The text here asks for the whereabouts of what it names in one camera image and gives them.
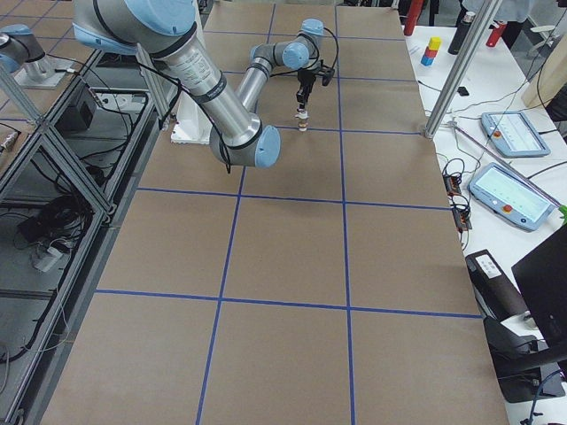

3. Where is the orange circuit board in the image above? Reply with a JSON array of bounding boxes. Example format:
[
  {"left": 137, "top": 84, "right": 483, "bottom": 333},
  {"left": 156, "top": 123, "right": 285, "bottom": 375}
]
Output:
[{"left": 443, "top": 174, "right": 462, "bottom": 196}]

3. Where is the brass PPR valve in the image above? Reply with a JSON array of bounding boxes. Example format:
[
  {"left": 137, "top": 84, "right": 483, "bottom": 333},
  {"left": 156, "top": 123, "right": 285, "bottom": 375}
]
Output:
[{"left": 298, "top": 119, "right": 308, "bottom": 132}]

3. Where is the blue teach pendant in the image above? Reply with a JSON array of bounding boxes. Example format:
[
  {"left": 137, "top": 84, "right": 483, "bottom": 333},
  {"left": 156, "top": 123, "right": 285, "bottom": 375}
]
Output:
[
  {"left": 469, "top": 163, "right": 555, "bottom": 231},
  {"left": 480, "top": 112, "right": 551, "bottom": 158}
]

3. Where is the coloured toy blocks stack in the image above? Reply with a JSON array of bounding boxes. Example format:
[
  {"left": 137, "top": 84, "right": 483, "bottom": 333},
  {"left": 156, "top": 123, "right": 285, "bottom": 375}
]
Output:
[{"left": 420, "top": 36, "right": 442, "bottom": 66}]

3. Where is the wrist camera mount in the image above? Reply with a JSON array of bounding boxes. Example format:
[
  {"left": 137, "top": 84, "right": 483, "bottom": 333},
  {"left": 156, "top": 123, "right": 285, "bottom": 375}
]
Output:
[{"left": 315, "top": 61, "right": 336, "bottom": 87}]

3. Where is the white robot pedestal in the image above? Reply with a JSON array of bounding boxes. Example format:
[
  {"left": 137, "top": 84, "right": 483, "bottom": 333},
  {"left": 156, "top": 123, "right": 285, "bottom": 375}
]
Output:
[{"left": 171, "top": 92, "right": 212, "bottom": 145}]

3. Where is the aluminium frame post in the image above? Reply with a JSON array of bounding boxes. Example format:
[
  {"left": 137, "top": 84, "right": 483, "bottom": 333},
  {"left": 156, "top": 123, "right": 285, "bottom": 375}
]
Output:
[{"left": 423, "top": 0, "right": 502, "bottom": 139}]

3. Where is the near blue teach pendant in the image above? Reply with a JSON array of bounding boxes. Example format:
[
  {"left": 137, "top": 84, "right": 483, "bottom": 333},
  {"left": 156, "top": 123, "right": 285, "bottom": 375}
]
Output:
[{"left": 469, "top": 163, "right": 555, "bottom": 231}]

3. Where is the black monitor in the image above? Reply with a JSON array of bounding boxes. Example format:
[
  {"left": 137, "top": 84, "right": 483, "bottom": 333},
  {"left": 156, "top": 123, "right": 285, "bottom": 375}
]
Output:
[{"left": 512, "top": 225, "right": 566, "bottom": 346}]

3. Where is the far blue teach pendant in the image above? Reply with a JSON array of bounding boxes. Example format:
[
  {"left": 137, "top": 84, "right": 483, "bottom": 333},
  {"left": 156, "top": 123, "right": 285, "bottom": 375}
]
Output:
[{"left": 480, "top": 112, "right": 551, "bottom": 158}]

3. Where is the black bottle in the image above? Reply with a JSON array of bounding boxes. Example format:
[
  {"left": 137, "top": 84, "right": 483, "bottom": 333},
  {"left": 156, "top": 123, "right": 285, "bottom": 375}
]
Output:
[{"left": 447, "top": 12, "right": 476, "bottom": 55}]

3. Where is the silver metal pipe fitting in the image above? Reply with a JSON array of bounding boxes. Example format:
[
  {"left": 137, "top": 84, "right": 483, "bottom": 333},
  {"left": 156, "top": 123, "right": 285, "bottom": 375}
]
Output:
[{"left": 295, "top": 109, "right": 309, "bottom": 120}]

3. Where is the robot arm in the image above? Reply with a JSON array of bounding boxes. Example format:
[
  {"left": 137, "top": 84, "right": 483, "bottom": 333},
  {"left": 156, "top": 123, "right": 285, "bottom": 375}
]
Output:
[
  {"left": 73, "top": 1, "right": 324, "bottom": 168},
  {"left": 1, "top": 24, "right": 45, "bottom": 73}
]

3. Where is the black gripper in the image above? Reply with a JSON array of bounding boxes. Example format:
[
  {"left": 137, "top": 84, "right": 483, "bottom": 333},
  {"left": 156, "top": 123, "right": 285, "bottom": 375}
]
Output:
[{"left": 296, "top": 70, "right": 317, "bottom": 112}]

